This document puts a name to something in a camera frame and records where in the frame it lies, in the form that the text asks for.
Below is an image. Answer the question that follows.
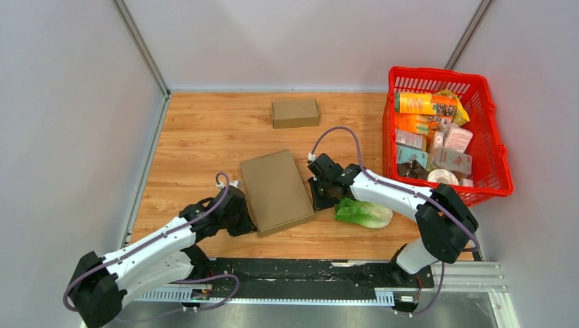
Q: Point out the brown cardboard sheet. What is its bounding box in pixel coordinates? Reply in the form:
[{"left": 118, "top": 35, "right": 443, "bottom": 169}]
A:
[{"left": 240, "top": 150, "right": 315, "bottom": 238}]

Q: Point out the brown cardboard box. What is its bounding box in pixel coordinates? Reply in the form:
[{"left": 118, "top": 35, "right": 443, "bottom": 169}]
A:
[{"left": 272, "top": 99, "right": 320, "bottom": 129}]

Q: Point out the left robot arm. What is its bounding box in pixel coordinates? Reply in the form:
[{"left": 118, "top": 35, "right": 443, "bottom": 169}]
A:
[{"left": 63, "top": 184, "right": 257, "bottom": 327}]

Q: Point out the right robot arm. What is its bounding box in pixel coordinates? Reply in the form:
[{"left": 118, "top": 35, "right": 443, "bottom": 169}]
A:
[{"left": 308, "top": 153, "right": 479, "bottom": 286}]

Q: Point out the teal box package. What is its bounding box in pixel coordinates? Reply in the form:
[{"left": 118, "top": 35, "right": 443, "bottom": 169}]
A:
[{"left": 396, "top": 145, "right": 429, "bottom": 168}]

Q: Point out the green lettuce head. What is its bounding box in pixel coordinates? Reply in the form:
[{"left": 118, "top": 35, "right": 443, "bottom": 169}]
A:
[{"left": 334, "top": 198, "right": 393, "bottom": 229}]

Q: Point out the brown chocolate package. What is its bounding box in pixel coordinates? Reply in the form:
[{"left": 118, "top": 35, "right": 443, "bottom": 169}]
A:
[{"left": 397, "top": 160, "right": 429, "bottom": 180}]

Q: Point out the orange sponge pack lower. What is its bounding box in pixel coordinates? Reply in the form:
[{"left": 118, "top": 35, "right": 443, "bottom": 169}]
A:
[{"left": 395, "top": 113, "right": 430, "bottom": 135}]

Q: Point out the white tape roll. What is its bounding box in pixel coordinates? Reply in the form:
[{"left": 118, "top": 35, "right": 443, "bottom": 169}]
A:
[{"left": 427, "top": 169, "right": 460, "bottom": 185}]

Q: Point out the pink white package lower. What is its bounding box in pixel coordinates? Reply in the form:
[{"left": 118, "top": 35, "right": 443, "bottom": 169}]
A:
[{"left": 429, "top": 147, "right": 472, "bottom": 177}]

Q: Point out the red plastic basket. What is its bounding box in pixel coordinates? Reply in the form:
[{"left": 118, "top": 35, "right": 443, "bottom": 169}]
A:
[{"left": 383, "top": 66, "right": 514, "bottom": 206}]

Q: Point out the pink snack package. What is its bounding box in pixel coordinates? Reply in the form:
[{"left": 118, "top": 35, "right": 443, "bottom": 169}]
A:
[{"left": 443, "top": 126, "right": 474, "bottom": 153}]

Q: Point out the yellow snack bag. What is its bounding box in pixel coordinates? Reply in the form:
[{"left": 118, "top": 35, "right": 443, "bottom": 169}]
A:
[{"left": 436, "top": 89, "right": 470, "bottom": 126}]

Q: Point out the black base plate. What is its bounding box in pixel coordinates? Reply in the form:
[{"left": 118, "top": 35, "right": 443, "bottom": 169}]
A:
[{"left": 193, "top": 258, "right": 434, "bottom": 301}]

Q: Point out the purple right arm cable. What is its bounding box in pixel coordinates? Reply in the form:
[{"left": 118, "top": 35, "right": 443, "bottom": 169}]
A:
[{"left": 309, "top": 126, "right": 481, "bottom": 316}]

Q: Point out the aluminium frame post right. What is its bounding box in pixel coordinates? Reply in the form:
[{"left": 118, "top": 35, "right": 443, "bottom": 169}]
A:
[{"left": 444, "top": 0, "right": 494, "bottom": 70}]

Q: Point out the aluminium frame post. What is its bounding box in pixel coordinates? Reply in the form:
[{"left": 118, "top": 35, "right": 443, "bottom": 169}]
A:
[
  {"left": 111, "top": 0, "right": 171, "bottom": 98},
  {"left": 444, "top": 0, "right": 494, "bottom": 70}
]

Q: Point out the aluminium frame post left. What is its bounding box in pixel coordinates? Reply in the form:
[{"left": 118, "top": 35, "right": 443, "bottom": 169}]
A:
[{"left": 111, "top": 0, "right": 171, "bottom": 98}]

